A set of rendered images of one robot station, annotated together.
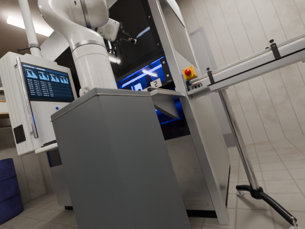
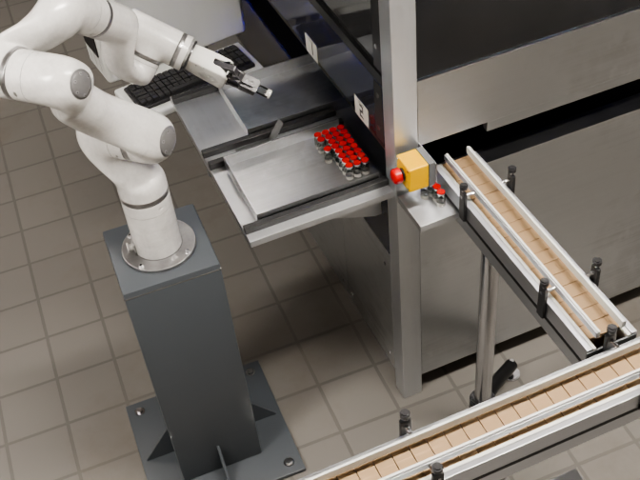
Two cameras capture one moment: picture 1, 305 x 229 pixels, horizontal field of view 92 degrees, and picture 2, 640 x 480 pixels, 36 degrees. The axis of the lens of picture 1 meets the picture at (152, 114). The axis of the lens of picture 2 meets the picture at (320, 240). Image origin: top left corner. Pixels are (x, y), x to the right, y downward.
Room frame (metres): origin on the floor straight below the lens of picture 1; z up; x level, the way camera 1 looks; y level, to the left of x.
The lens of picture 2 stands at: (-0.55, -1.35, 2.57)
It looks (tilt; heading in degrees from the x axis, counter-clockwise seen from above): 44 degrees down; 42
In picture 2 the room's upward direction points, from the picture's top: 7 degrees counter-clockwise
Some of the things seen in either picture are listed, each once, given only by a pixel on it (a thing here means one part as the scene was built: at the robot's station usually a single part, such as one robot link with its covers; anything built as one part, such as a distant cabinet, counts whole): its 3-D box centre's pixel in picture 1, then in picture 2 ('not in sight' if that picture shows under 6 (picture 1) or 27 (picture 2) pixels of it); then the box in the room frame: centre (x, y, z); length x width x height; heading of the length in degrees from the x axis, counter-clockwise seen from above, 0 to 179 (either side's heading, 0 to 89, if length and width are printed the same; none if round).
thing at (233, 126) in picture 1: (239, 141); (486, 329); (1.03, -0.51, 0.46); 0.09 x 0.09 x 0.77; 60
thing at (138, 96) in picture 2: (73, 138); (190, 75); (1.16, 0.65, 0.82); 0.40 x 0.14 x 0.02; 158
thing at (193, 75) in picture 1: (189, 73); (415, 170); (0.98, -0.32, 1.00); 0.08 x 0.07 x 0.07; 150
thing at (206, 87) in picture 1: (199, 90); (433, 205); (1.01, -0.36, 0.87); 0.14 x 0.13 x 0.02; 150
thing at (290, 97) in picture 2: not in sight; (287, 92); (1.17, 0.25, 0.90); 0.34 x 0.26 x 0.04; 150
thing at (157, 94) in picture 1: (131, 111); (287, 139); (1.02, 0.14, 0.87); 0.70 x 0.48 x 0.02; 60
